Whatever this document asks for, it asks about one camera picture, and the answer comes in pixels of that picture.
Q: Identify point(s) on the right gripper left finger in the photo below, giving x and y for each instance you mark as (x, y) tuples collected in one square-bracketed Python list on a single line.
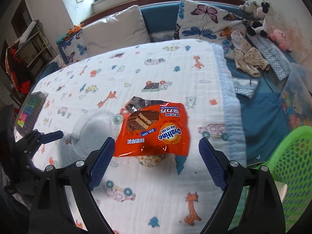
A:
[(50, 211)]

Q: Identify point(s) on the grey white small cloth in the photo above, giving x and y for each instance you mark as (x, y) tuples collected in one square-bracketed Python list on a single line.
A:
[(245, 87)]

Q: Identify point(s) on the pink plush toy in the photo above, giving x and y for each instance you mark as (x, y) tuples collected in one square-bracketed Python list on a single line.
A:
[(281, 39)]

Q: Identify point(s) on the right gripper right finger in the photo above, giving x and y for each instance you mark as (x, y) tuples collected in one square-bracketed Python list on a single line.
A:
[(250, 202)]

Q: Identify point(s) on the cream cushion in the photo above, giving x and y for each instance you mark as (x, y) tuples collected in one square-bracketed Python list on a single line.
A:
[(120, 30)]

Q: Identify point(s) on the clear plastic storage box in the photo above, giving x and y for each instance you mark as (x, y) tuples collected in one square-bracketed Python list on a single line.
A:
[(295, 98)]

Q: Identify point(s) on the butterfly print pillow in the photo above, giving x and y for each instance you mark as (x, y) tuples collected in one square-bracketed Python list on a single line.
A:
[(208, 23)]

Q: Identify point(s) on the blue sofa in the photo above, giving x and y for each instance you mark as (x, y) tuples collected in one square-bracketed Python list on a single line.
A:
[(264, 122)]

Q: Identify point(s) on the orange Ovaltine wrapper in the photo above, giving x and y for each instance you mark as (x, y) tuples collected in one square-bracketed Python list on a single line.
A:
[(153, 127)]

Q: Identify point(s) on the finger of the black left gripper seen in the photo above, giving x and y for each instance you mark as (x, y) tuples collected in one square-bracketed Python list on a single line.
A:
[(50, 137)]

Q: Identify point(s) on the cow plush toy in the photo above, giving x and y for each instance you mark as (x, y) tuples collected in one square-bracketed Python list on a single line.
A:
[(261, 17)]

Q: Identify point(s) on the beige crumpled clothes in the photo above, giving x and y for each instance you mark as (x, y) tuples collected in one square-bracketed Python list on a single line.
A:
[(248, 58)]

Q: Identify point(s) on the grey patterned folded cloth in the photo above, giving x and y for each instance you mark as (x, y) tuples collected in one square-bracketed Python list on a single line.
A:
[(278, 59)]

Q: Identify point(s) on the metal shelf rack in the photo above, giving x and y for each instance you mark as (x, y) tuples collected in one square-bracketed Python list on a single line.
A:
[(27, 58)]

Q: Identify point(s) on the colourful sticky note box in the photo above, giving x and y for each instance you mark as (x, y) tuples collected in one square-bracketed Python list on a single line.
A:
[(29, 112)]

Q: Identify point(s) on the orange toy on cushion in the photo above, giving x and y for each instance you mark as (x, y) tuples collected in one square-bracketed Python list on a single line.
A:
[(71, 32)]

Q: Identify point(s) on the green plastic mesh basket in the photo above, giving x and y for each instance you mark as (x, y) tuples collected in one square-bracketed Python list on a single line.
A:
[(290, 167)]

